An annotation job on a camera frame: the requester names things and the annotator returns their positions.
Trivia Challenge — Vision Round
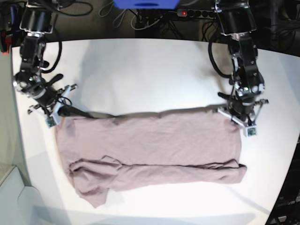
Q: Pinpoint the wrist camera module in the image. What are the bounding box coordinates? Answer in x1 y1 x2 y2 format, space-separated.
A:
45 114 60 128
243 126 257 137

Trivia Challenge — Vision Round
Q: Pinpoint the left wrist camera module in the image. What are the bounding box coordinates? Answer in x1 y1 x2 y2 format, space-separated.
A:
243 126 257 137

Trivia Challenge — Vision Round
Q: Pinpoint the blue box overhead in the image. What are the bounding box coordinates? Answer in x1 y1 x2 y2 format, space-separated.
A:
113 0 179 9

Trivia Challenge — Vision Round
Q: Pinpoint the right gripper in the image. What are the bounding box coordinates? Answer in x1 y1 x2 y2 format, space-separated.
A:
27 84 77 120

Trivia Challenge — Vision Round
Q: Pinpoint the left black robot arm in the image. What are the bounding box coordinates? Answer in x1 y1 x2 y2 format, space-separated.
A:
208 0 268 136

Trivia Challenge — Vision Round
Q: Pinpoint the mauve t-shirt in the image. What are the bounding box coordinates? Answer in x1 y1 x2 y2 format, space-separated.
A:
55 109 247 207

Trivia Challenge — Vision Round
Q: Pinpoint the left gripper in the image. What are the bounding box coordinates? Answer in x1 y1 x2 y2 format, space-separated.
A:
214 92 269 129

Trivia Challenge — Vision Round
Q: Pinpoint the white power strip red switch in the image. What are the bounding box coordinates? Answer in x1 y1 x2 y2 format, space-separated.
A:
176 9 215 19

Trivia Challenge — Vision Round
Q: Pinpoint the red black clamp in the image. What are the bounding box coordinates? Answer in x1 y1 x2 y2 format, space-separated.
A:
0 30 12 54

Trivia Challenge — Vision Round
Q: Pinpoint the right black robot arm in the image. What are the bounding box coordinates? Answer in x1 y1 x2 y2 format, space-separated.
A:
13 0 92 128

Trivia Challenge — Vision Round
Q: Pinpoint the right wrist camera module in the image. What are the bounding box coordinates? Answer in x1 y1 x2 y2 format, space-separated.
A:
45 114 60 128

